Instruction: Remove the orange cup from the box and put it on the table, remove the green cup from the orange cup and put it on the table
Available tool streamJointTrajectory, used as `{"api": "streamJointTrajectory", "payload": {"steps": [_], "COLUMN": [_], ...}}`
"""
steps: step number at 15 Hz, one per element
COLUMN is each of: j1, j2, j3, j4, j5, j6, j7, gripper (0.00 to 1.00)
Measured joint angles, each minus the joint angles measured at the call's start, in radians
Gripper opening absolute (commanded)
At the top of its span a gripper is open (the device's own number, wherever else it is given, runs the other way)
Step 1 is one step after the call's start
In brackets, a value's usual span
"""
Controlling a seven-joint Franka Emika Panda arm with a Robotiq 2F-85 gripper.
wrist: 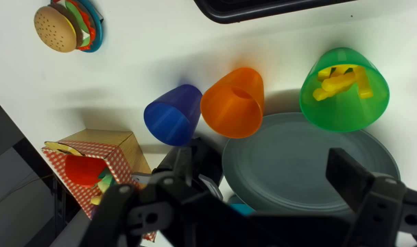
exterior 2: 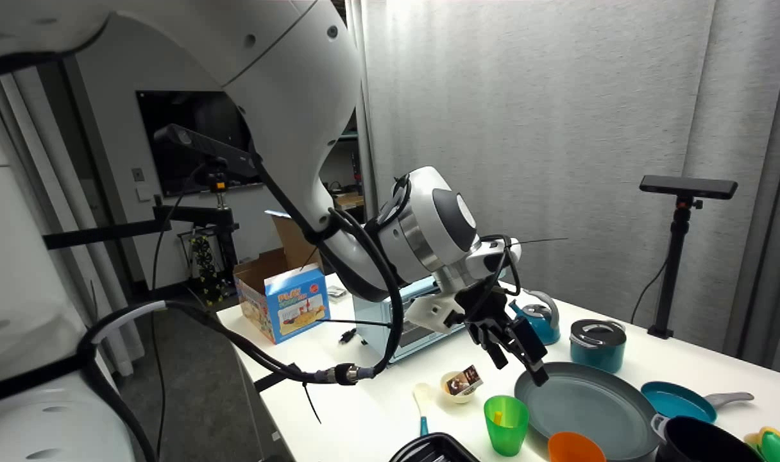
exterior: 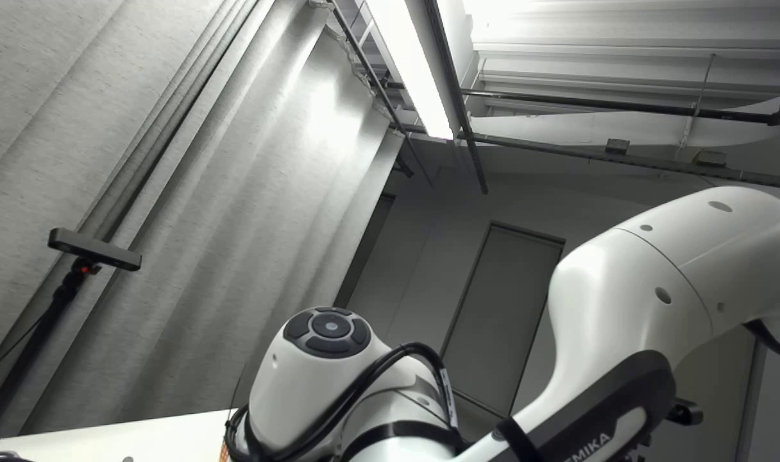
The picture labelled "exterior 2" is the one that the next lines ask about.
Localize black cable strap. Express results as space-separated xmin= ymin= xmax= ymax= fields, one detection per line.
xmin=250 ymin=368 xmax=288 ymax=396

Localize teal camping pot with lid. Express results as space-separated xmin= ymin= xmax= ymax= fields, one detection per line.
xmin=566 ymin=315 xmax=629 ymax=375

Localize dark shelving unit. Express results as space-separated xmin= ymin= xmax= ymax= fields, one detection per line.
xmin=321 ymin=126 xmax=374 ymax=225

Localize teal camping kettle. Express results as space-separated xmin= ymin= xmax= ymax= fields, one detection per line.
xmin=510 ymin=289 xmax=561 ymax=350

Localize small cream cup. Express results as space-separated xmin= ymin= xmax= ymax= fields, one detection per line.
xmin=439 ymin=368 xmax=481 ymax=409

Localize green plastic toy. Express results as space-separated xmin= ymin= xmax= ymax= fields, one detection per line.
xmin=744 ymin=424 xmax=780 ymax=462

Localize teal camping plate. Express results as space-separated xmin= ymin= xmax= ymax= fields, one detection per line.
xmin=640 ymin=380 xmax=717 ymax=425

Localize grey round plate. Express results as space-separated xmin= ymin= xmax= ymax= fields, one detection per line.
xmin=512 ymin=360 xmax=665 ymax=462

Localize green plastic cup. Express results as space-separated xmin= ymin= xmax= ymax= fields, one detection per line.
xmin=481 ymin=392 xmax=533 ymax=459

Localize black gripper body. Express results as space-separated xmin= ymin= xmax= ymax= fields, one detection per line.
xmin=452 ymin=275 xmax=515 ymax=344

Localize orange plastic cup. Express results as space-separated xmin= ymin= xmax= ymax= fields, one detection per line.
xmin=545 ymin=428 xmax=607 ymax=462

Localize black robot cable hose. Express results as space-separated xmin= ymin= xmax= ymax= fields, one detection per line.
xmin=73 ymin=174 xmax=411 ymax=462

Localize black camera stand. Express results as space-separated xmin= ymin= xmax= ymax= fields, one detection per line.
xmin=40 ymin=189 xmax=240 ymax=303
xmin=644 ymin=193 xmax=705 ymax=341

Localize grey curtain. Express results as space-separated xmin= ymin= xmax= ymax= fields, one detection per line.
xmin=358 ymin=0 xmax=780 ymax=380

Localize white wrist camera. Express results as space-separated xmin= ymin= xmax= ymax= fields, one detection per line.
xmin=403 ymin=293 xmax=468 ymax=334

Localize black wall monitor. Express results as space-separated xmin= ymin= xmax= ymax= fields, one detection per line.
xmin=132 ymin=87 xmax=257 ymax=199

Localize black cooking pot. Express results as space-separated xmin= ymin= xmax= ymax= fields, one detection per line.
xmin=649 ymin=413 xmax=764 ymax=462

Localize black stereo camera bar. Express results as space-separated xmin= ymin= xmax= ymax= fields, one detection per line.
xmin=638 ymin=174 xmax=738 ymax=202

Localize black griddle tray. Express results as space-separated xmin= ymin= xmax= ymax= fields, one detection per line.
xmin=386 ymin=430 xmax=481 ymax=462

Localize wooden side table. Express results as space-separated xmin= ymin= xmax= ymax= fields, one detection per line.
xmin=334 ymin=188 xmax=367 ymax=214

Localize white spoon with blue handle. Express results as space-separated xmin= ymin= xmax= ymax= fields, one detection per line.
xmin=411 ymin=383 xmax=436 ymax=438

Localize blue printed box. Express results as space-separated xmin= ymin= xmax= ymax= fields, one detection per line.
xmin=261 ymin=264 xmax=334 ymax=347

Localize brown coffee packet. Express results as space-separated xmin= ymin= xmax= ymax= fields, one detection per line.
xmin=445 ymin=364 xmax=485 ymax=397

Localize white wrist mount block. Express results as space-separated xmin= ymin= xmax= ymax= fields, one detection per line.
xmin=468 ymin=235 xmax=524 ymax=278

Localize blue cardboard box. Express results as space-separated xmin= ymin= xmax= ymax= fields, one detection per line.
xmin=234 ymin=210 xmax=326 ymax=339

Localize light blue toaster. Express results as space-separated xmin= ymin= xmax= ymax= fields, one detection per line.
xmin=350 ymin=271 xmax=495 ymax=368

